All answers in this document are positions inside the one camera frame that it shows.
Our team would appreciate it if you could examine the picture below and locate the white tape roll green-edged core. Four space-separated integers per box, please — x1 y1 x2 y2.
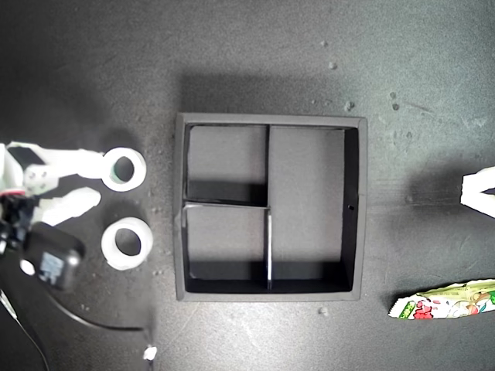
100 146 148 192

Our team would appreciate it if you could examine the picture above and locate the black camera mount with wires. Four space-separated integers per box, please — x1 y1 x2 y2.
0 191 38 254

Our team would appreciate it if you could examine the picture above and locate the thin black and white cable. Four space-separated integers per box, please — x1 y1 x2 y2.
0 289 50 371

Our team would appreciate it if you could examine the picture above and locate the small black camera box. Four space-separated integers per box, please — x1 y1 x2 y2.
19 222 86 293

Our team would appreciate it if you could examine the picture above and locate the black foam tray with wells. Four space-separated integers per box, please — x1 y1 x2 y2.
174 111 368 302

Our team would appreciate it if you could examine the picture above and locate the printed green snack bar wrapper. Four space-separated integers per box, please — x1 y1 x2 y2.
387 278 495 321

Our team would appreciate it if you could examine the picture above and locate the white tape roll wrap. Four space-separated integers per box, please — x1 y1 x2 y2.
100 216 155 271

